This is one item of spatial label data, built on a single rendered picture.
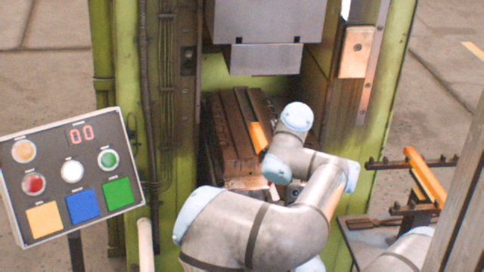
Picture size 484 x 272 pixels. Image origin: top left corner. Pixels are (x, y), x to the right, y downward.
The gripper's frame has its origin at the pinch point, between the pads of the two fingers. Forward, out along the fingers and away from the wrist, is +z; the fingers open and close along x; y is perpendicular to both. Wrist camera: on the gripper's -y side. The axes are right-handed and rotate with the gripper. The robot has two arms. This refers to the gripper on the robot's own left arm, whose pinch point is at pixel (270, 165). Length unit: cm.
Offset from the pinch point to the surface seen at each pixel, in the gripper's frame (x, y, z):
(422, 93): 172, -133, 191
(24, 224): -67, 16, -9
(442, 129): 164, -90, 167
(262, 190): -1.3, 3.8, 10.3
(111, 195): -45.6, 8.1, -4.9
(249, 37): -7.4, -25.0, -28.9
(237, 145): -7.5, -11.1, 8.6
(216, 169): -14.6, -3.8, 9.8
